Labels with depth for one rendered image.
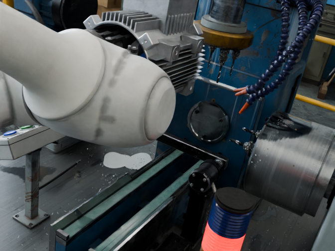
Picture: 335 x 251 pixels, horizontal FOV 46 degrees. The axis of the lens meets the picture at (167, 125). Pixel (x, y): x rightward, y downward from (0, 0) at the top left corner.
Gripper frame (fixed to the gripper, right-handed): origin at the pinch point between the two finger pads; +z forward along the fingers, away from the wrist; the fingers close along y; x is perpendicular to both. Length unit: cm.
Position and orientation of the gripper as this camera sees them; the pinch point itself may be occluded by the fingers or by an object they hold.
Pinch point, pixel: (148, 30)
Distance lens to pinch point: 80.8
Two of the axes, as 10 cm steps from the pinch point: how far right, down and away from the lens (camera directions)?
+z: 5.2, -4.0, 7.6
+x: -1.1, 8.5, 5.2
